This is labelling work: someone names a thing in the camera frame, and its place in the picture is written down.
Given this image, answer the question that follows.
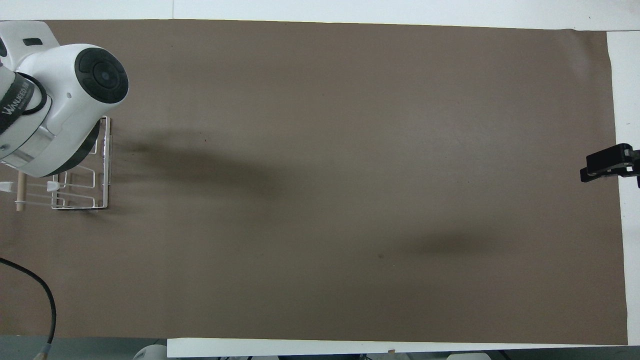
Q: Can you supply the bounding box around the black cable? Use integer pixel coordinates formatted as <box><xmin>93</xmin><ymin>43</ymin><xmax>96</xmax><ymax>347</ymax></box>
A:
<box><xmin>0</xmin><ymin>257</ymin><xmax>57</xmax><ymax>360</ymax></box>

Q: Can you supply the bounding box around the white wire cup holder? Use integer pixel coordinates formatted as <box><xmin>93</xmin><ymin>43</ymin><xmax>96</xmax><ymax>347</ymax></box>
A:
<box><xmin>0</xmin><ymin>115</ymin><xmax>112</xmax><ymax>212</ymax></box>

